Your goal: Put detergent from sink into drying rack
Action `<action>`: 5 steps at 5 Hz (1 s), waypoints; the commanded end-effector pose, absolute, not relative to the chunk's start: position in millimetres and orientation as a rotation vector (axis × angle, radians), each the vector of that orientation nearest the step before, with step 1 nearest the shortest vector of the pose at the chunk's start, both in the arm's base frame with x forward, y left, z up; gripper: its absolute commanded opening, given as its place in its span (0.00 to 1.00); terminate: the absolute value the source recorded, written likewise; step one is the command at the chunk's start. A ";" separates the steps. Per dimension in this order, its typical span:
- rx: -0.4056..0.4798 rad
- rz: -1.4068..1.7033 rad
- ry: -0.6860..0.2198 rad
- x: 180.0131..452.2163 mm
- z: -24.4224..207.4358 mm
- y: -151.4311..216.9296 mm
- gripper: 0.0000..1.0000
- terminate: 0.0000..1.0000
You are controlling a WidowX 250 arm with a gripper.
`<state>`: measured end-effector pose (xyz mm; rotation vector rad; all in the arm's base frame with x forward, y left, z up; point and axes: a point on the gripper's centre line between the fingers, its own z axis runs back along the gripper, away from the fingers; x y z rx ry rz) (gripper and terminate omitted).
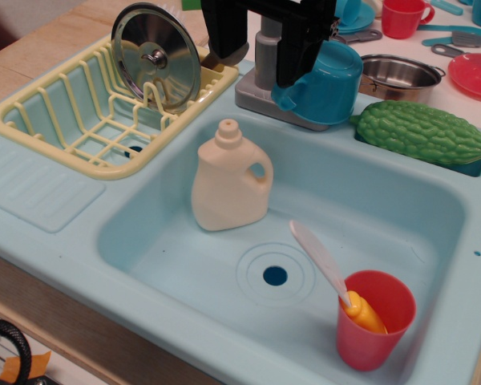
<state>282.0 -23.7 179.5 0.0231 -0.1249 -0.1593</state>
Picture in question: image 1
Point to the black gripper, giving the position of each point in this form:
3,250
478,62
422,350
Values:
306,25

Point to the cream detergent bottle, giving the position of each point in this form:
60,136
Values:
233,180

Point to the yellow drying rack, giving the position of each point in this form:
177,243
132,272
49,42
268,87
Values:
80,114

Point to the light blue toy sink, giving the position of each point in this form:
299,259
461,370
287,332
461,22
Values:
246,305

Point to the grey toy faucet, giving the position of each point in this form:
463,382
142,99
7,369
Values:
253,91

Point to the blue plastic pot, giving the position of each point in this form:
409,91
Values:
327,94

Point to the blue saucer and cup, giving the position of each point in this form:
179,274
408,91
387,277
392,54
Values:
354,15

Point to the steel pot lid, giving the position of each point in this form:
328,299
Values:
150,45

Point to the steel pot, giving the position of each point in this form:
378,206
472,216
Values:
398,78

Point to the red mug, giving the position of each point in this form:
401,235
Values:
401,18

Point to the green bitter gourd toy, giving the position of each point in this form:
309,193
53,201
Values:
420,132

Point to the grey toy spatula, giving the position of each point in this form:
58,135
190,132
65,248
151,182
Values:
459,39

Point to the red plastic plate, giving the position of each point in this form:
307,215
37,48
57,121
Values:
465,72

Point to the teal toy utensil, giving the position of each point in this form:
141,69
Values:
448,40

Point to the red plastic cup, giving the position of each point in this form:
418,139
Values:
392,301

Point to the orange tape piece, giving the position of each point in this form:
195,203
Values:
17,370

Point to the grey toy spoon handle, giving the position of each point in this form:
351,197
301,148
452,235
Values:
361,36

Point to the toy knife yellow handle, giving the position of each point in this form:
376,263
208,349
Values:
353,304

